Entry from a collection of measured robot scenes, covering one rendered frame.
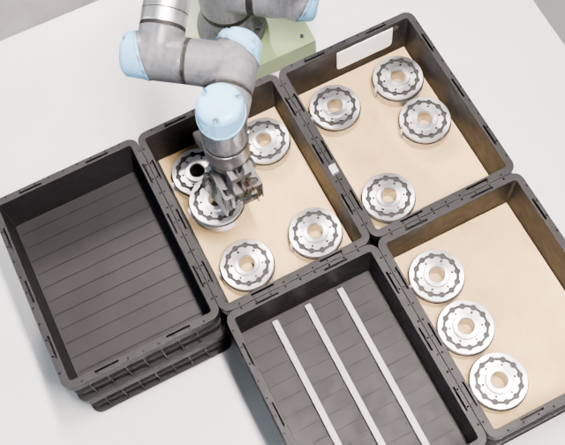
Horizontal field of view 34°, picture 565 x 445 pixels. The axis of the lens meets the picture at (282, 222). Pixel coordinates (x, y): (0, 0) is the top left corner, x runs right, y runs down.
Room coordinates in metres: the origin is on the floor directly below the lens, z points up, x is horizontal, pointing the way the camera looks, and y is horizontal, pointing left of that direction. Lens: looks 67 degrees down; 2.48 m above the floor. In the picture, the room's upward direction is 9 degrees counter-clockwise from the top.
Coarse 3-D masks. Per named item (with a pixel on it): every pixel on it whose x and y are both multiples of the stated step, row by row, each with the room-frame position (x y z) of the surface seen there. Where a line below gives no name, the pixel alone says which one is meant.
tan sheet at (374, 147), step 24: (360, 72) 0.99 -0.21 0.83; (312, 96) 0.96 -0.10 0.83; (360, 96) 0.94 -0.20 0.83; (432, 96) 0.91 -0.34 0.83; (360, 120) 0.89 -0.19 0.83; (384, 120) 0.88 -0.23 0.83; (336, 144) 0.84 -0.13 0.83; (360, 144) 0.83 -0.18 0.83; (384, 144) 0.82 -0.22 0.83; (456, 144) 0.80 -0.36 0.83; (360, 168) 0.78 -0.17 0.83; (384, 168) 0.77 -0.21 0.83; (408, 168) 0.76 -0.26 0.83; (432, 168) 0.76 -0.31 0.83; (456, 168) 0.75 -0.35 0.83; (480, 168) 0.74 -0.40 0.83; (360, 192) 0.73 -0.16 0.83; (432, 192) 0.71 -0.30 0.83
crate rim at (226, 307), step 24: (288, 96) 0.91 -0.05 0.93; (144, 144) 0.85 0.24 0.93; (312, 144) 0.80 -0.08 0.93; (168, 192) 0.74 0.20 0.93; (336, 192) 0.69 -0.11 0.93; (192, 240) 0.64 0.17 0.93; (360, 240) 0.59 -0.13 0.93; (312, 264) 0.56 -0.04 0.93; (216, 288) 0.54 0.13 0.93; (264, 288) 0.53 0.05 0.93
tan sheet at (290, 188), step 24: (264, 144) 0.86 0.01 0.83; (168, 168) 0.84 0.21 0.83; (288, 168) 0.80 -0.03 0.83; (264, 192) 0.76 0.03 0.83; (288, 192) 0.75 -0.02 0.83; (312, 192) 0.74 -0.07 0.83; (264, 216) 0.71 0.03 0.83; (288, 216) 0.70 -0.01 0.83; (336, 216) 0.69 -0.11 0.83; (216, 240) 0.67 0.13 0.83; (264, 240) 0.66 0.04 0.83; (288, 240) 0.65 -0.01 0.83; (216, 264) 0.63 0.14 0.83; (288, 264) 0.60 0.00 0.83
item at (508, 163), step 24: (384, 24) 1.04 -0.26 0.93; (336, 48) 1.00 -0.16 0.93; (432, 48) 0.97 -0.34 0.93; (288, 72) 0.96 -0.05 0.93; (312, 120) 0.85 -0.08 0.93; (480, 120) 0.79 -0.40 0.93; (504, 168) 0.69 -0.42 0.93; (456, 192) 0.66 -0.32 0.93; (360, 216) 0.64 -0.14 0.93; (408, 216) 0.62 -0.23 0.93
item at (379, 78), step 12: (384, 60) 1.00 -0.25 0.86; (396, 60) 0.99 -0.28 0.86; (408, 60) 0.99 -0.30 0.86; (384, 72) 0.97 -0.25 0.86; (420, 72) 0.95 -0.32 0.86; (384, 84) 0.94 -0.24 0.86; (408, 84) 0.93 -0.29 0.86; (420, 84) 0.93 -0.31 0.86; (384, 96) 0.92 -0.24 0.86; (396, 96) 0.91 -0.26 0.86; (408, 96) 0.90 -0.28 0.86
